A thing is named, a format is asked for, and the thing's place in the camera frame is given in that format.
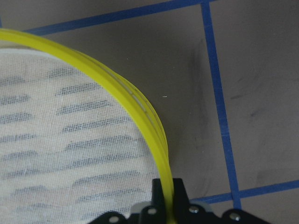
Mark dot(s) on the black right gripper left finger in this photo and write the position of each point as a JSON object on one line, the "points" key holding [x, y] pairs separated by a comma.
{"points": [[150, 212]]}

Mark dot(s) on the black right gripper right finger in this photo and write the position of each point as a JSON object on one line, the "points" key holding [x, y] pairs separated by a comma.
{"points": [[187, 212]]}

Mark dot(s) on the yellow steamer basket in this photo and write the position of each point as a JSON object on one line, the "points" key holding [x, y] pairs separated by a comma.
{"points": [[76, 139]]}

